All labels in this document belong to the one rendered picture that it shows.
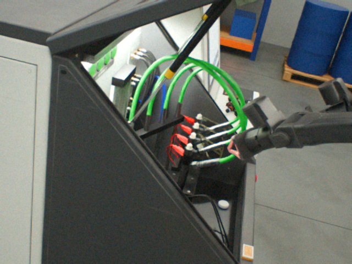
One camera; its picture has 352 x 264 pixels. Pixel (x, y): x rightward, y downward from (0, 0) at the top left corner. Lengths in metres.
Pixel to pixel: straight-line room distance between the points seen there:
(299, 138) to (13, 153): 0.68
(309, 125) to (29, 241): 0.81
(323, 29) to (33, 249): 5.13
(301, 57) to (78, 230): 5.13
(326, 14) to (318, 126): 5.02
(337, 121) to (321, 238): 2.30
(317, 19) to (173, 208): 5.04
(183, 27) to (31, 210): 0.83
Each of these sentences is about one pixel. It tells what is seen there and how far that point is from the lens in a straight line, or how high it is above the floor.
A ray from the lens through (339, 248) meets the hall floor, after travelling 3.14.
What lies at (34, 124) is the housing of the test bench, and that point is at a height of 1.27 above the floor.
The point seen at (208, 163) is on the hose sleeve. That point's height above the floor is 1.16.
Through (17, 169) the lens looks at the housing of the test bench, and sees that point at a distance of 1.15.
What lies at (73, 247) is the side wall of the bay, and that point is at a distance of 1.23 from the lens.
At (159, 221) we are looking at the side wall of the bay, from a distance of 1.09.
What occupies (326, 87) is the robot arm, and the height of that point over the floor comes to 1.40.
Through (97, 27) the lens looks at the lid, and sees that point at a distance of 0.90.
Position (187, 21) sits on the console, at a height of 1.42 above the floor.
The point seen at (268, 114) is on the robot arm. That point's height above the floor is 1.40.
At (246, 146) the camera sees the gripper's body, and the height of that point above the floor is 1.28.
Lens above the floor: 1.78
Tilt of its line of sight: 27 degrees down
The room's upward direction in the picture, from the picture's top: 12 degrees clockwise
